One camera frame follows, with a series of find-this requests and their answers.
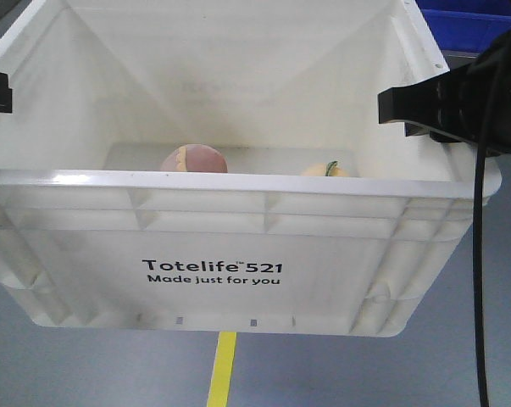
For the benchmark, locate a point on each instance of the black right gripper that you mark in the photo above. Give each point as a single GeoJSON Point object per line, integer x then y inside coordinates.
{"type": "Point", "coordinates": [467, 104]}

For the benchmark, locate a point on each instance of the yellow round plush toy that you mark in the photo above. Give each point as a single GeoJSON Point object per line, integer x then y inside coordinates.
{"type": "Point", "coordinates": [328, 169]}

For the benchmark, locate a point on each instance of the white plastic Totelife tote box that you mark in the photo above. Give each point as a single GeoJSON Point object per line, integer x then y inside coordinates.
{"type": "Point", "coordinates": [93, 233]}

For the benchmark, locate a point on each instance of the pink round plush toy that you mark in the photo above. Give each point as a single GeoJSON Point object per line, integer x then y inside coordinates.
{"type": "Point", "coordinates": [195, 158]}

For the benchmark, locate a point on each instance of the blue plastic bin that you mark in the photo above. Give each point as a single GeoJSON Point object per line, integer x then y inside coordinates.
{"type": "Point", "coordinates": [464, 31]}

